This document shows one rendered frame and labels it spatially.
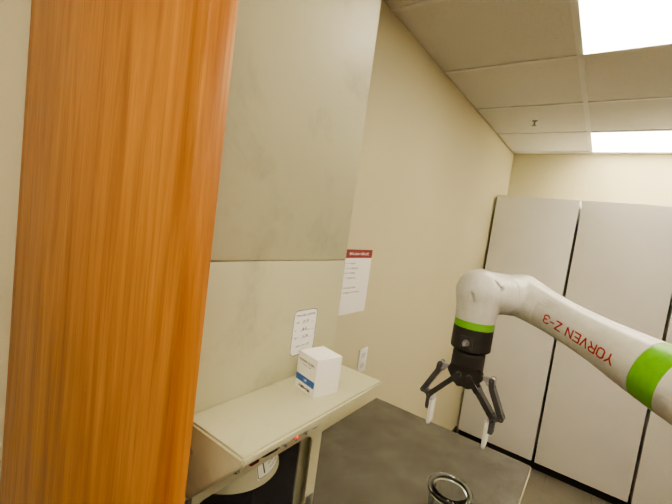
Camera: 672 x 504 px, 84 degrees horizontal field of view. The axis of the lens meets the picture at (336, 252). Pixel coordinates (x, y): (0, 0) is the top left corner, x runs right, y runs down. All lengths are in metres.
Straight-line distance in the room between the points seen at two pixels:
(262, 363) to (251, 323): 0.08
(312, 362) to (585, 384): 3.06
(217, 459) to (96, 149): 0.39
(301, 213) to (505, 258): 2.95
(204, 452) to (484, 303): 0.64
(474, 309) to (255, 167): 0.60
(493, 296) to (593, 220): 2.53
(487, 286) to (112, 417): 0.74
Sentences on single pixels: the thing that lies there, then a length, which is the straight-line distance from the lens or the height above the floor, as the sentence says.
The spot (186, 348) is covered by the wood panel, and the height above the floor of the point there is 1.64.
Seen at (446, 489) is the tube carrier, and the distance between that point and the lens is 1.18.
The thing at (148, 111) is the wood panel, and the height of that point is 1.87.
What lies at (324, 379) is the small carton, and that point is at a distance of 0.61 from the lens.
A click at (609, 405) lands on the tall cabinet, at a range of 3.55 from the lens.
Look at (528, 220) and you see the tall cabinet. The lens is 3.43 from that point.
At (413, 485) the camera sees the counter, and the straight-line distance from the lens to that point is 1.50.
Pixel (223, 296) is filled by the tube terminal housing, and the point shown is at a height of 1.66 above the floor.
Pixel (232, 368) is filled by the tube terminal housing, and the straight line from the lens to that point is 0.57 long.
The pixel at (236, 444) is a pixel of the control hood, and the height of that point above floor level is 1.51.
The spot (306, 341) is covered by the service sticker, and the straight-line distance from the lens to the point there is 0.68.
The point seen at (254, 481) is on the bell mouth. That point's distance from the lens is 0.75.
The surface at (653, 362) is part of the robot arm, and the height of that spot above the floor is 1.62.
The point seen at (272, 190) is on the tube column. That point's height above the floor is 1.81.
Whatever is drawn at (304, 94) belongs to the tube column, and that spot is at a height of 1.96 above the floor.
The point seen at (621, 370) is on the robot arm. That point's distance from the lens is 0.84.
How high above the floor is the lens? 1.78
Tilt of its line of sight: 5 degrees down
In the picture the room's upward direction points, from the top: 8 degrees clockwise
